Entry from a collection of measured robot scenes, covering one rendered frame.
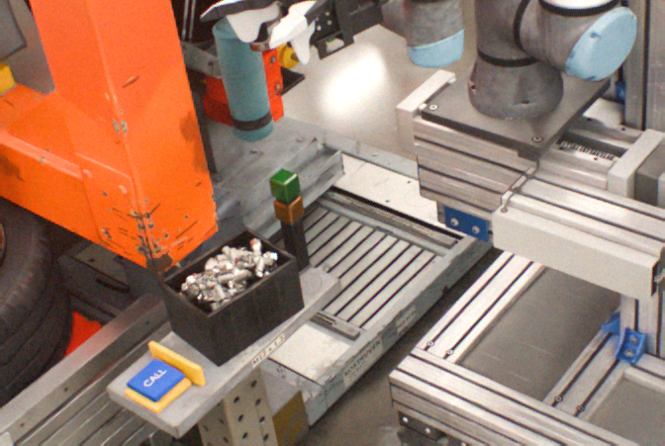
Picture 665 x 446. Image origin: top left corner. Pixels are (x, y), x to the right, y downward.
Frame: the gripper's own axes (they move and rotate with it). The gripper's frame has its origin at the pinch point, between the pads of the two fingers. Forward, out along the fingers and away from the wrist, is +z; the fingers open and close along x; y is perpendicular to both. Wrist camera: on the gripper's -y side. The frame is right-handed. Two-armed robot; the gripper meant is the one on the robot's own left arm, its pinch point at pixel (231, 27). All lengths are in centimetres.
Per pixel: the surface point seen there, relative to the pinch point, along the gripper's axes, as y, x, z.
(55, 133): 39, 80, -1
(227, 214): 74, 84, -31
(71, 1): 10, 57, -4
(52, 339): 78, 81, 13
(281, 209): 57, 50, -26
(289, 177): 52, 49, -28
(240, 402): 85, 44, -5
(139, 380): 70, 45, 10
